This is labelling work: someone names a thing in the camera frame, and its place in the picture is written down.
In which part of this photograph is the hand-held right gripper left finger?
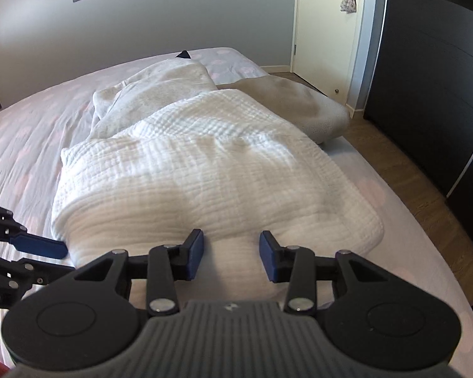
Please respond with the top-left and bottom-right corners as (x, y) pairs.
(75, 228), (205, 316)

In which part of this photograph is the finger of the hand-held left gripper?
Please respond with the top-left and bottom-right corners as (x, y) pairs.
(0, 201), (68, 260)
(0, 250), (76, 296)

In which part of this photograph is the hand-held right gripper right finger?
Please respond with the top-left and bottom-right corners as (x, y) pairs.
(259, 229), (389, 316)

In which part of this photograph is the white crinkle shirt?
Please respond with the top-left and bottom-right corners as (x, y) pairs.
(51, 89), (385, 304)

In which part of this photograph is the bed with polka-dot sheet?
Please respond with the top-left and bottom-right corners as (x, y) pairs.
(0, 46), (473, 378)

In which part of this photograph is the white door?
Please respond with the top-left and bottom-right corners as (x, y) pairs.
(292, 0), (383, 101)

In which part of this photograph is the black wardrobe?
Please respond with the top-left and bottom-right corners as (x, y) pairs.
(363, 0), (473, 221)

